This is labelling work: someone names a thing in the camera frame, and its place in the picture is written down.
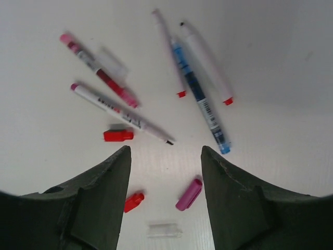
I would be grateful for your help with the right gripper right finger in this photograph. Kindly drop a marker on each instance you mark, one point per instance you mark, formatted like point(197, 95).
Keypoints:
point(246, 212)

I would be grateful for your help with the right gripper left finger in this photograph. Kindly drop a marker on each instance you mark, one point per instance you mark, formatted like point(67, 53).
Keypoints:
point(84, 212)

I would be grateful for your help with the blue gel pen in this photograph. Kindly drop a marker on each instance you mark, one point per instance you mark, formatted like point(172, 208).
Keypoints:
point(200, 97)

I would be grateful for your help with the purple pen cap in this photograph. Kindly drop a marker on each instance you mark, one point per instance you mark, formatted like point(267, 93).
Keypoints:
point(190, 195)

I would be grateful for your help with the thin white red-tip pen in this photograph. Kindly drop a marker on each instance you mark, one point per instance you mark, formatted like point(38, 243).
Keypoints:
point(114, 109)

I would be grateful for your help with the white fineliner pen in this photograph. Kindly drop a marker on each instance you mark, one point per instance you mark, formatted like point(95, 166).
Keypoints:
point(165, 39)
point(203, 55)

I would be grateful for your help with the clear cap near red pen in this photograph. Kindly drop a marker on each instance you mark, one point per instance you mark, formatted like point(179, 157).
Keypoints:
point(111, 63)

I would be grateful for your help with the red gel pen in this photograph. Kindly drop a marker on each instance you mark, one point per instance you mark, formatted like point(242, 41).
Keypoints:
point(98, 70)

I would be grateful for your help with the red cap lower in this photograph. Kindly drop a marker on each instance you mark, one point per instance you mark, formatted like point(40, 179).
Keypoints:
point(133, 201)

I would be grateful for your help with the red cap upper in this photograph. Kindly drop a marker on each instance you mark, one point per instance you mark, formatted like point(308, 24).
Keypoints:
point(118, 133)

